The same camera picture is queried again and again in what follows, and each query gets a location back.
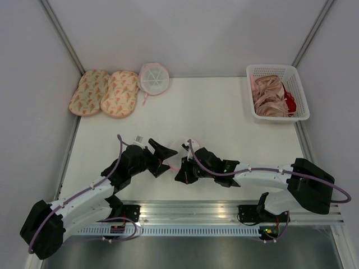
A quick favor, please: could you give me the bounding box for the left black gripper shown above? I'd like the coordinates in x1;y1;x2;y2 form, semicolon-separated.
130;139;177;178

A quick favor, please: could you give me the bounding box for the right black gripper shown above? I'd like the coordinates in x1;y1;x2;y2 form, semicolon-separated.
175;155;215;184

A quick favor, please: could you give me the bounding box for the white pink mesh laundry bag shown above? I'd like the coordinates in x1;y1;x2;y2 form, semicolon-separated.
165;138;189;172

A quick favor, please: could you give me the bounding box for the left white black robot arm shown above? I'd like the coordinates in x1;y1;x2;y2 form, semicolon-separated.
20;139;178;260

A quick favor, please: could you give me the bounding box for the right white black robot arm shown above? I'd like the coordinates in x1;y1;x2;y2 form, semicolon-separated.
174;147;335;221

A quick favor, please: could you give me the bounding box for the right floral peach laundry bag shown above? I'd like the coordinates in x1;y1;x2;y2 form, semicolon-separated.
100;71;139;118

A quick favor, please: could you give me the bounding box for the floral peach laundry bag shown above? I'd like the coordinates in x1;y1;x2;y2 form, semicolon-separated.
100;71;139;118
68;69;110;117

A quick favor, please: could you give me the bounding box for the left floral peach laundry bag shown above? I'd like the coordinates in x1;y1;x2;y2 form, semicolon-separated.
68;69;110;117

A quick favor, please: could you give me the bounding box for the red bra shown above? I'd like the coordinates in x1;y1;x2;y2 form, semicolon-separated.
282;84;297;114

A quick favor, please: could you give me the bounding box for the pink bras pile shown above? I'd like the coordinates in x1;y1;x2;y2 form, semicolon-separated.
250;75;290;117

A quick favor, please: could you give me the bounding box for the white plastic basket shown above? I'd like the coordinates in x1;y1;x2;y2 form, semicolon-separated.
246;64;310;123

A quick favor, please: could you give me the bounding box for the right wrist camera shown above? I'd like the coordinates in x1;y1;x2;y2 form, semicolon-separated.
181;141;191;158

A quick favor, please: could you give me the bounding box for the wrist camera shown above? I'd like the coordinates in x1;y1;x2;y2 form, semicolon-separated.
133;136;145;148
181;141;191;158

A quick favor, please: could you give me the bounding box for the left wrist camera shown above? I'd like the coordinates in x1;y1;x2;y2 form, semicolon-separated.
133;136;145;148

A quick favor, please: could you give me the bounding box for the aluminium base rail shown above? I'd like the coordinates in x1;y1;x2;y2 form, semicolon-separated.
43;199;345;225

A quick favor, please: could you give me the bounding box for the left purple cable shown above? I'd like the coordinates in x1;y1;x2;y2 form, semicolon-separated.
27;134;138;254

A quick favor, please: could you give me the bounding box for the purple cable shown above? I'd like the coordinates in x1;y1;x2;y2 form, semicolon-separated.
187;138;352;244
27;134;138;254

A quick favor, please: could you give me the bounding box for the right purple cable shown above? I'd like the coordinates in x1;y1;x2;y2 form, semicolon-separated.
187;138;352;244

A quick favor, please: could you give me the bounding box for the white slotted cable duct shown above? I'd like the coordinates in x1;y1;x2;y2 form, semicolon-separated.
76;225;260;237

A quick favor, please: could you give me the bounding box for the left aluminium frame post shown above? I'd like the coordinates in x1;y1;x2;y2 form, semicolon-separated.
38;0;85;75

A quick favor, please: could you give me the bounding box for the aluminium frame post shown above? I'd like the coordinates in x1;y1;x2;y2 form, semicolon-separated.
292;0;337;68
38;0;85;75

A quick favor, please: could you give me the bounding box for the right aluminium frame post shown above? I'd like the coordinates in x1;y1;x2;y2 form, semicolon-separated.
292;0;337;68

